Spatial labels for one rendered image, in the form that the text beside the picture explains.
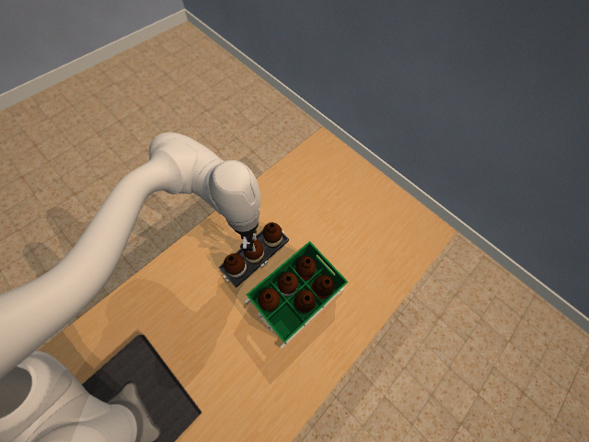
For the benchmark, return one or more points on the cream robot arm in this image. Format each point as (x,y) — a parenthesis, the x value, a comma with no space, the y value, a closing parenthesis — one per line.
(40,395)

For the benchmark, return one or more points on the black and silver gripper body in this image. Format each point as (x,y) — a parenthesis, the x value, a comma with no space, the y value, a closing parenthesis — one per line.
(247,233)

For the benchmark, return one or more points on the brown glass bottle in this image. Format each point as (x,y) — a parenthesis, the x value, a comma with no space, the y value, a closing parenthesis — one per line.
(235,265)
(305,267)
(324,289)
(287,284)
(269,299)
(256,256)
(272,235)
(304,301)

